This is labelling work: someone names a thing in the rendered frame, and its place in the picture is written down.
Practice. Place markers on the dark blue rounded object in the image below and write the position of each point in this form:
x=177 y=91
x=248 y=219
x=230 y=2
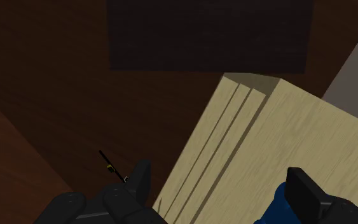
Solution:
x=274 y=208

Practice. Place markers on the light wooden chest of drawers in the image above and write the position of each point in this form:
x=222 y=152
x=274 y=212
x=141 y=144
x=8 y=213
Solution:
x=305 y=139

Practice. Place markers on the thin black pen yellow band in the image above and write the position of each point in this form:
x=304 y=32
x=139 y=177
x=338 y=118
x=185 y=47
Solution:
x=112 y=167

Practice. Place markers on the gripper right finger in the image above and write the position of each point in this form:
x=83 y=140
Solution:
x=309 y=195

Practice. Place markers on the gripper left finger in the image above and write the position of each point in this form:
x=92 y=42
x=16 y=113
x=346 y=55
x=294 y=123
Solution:
x=119 y=198

